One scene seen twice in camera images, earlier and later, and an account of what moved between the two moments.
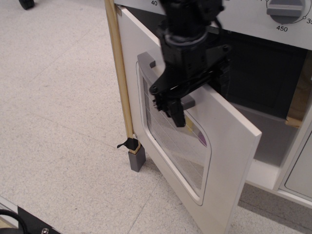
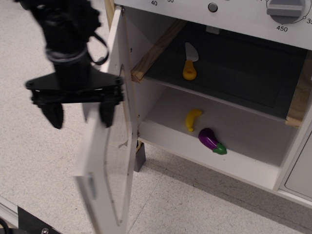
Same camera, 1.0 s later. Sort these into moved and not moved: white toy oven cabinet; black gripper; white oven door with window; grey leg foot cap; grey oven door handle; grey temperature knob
Moved: grey oven door handle; black gripper; white oven door with window
Not moved: white toy oven cabinet; grey leg foot cap; grey temperature knob
